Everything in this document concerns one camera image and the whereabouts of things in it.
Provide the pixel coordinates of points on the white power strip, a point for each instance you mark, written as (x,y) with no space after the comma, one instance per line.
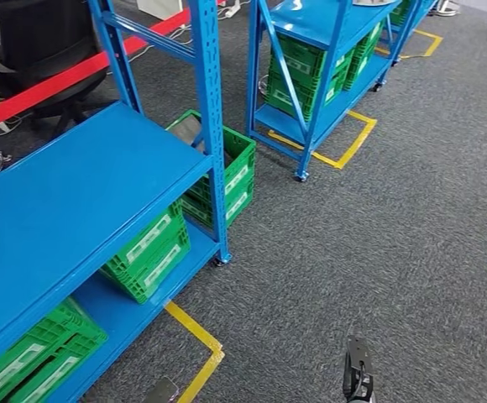
(232,8)

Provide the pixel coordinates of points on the white box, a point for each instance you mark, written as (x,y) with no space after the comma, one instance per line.
(159,8)

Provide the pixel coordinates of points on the blue metal shelf rack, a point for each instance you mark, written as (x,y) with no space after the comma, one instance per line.
(58,194)
(426,5)
(310,19)

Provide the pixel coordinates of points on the green plastic crate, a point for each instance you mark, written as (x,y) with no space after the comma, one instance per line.
(401,11)
(298,61)
(239,183)
(151,261)
(363,53)
(50,356)

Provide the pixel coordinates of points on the pair of shoes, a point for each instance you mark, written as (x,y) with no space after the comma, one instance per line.
(444,8)

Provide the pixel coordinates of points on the red barrier band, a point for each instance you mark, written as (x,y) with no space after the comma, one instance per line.
(38,94)

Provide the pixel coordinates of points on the black office chair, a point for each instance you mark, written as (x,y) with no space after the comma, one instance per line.
(46,33)

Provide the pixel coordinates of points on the yellow floor tape corner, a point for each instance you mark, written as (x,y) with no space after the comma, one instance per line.
(352,147)
(192,328)

